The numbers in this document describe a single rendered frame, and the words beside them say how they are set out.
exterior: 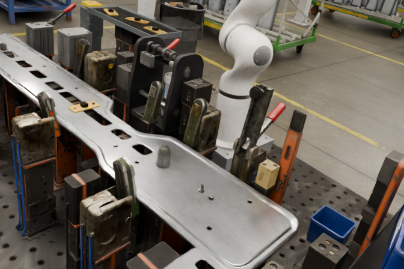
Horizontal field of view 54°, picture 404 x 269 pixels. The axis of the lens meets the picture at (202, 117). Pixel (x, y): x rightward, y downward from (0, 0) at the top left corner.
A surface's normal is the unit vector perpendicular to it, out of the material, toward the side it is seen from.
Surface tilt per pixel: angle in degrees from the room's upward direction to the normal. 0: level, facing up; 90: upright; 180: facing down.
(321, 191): 0
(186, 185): 0
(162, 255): 0
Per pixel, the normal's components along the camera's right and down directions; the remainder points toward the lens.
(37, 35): 0.71, 0.41
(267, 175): -0.69, 0.25
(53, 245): 0.14, -0.88
